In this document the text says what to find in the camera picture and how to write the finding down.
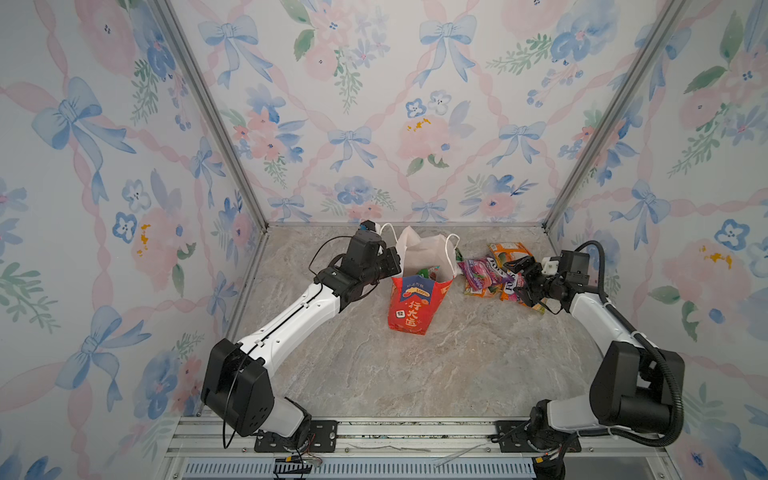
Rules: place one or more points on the purple berries candy pack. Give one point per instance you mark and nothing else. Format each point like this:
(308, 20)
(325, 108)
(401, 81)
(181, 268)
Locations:
(483, 272)

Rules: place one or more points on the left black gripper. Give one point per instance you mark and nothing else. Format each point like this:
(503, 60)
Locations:
(388, 256)

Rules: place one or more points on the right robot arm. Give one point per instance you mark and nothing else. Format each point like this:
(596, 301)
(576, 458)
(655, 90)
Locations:
(636, 393)

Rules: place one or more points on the red paper bag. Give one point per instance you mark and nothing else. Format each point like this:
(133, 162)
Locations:
(414, 301)

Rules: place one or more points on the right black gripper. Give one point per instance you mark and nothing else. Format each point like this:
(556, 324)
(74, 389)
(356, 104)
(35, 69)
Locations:
(526, 294)

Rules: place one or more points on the yellow green candy pack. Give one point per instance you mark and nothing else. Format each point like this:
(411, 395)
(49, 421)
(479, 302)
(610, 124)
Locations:
(430, 273)

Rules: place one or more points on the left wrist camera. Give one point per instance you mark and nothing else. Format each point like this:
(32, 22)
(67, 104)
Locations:
(369, 225)

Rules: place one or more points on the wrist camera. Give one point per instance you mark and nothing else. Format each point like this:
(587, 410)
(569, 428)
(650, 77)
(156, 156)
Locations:
(369, 225)
(550, 265)

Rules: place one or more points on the orange snack pack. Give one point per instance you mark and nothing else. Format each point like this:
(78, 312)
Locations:
(506, 252)
(485, 292)

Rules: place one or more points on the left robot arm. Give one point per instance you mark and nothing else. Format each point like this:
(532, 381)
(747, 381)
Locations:
(238, 378)

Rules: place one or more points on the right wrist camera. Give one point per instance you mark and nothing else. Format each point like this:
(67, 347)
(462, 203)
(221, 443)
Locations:
(550, 265)

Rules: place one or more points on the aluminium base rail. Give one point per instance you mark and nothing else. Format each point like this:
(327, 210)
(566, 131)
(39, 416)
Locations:
(358, 448)

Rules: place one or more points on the pink fruit candy pack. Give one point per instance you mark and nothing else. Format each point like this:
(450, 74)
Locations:
(508, 291)

